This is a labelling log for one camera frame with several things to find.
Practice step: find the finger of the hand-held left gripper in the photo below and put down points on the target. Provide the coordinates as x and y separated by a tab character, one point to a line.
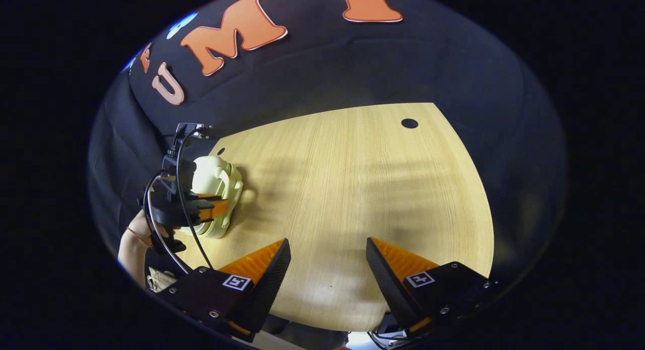
206	197
216	209

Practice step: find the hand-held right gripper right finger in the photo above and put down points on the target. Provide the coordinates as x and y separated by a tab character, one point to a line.
388	289

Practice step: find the beige cloth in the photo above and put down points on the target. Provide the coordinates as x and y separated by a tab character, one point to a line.
160	280

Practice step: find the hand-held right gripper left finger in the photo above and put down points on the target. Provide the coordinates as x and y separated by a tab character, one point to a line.
211	294

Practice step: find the black backdrop cloth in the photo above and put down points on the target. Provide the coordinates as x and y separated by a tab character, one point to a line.
352	63

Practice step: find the cream suitcase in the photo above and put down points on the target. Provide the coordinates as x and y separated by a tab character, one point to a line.
216	173

